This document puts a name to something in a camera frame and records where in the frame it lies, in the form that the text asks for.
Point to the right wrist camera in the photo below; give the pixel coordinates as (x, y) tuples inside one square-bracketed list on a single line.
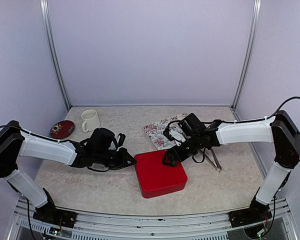
[(174, 136)]

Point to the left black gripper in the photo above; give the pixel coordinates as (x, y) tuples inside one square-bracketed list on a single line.
[(125, 156)]

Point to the left aluminium frame post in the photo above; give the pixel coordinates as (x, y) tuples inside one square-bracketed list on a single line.
[(53, 53)]

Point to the red tin lid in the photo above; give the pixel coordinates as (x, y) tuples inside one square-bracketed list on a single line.
[(149, 166)]

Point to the front aluminium rail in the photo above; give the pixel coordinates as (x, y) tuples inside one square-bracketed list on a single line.
[(104, 226)]

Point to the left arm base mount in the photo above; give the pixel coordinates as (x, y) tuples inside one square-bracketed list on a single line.
[(58, 217)]

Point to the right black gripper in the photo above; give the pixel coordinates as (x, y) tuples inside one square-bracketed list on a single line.
[(171, 158)]

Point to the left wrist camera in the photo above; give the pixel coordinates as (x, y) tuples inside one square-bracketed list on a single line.
[(118, 141)]

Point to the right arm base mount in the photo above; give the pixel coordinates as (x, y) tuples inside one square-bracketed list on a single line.
[(246, 216)]

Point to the steel serving tongs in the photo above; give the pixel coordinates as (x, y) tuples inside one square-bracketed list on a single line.
[(210, 156)]

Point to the floral tray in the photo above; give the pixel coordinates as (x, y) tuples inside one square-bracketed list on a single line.
[(155, 132)]

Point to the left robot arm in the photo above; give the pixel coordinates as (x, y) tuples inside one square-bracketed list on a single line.
[(101, 148)]

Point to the dark red patterned coaster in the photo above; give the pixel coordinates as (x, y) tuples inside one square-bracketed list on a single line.
[(62, 129)]

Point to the cream ribbed mug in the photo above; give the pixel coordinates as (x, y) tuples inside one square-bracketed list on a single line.
[(91, 120)]

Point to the red chocolate tin box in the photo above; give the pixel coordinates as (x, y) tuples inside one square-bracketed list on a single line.
[(151, 188)]

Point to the aluminium frame post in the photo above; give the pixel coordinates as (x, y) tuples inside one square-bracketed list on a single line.
[(248, 53), (53, 53)]

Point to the right aluminium frame post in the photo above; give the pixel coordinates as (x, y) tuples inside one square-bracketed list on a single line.
[(248, 53)]

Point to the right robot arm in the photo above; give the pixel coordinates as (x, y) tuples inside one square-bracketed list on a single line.
[(233, 187)]

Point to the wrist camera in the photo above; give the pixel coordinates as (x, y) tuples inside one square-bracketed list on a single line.
[(174, 136), (118, 141)]

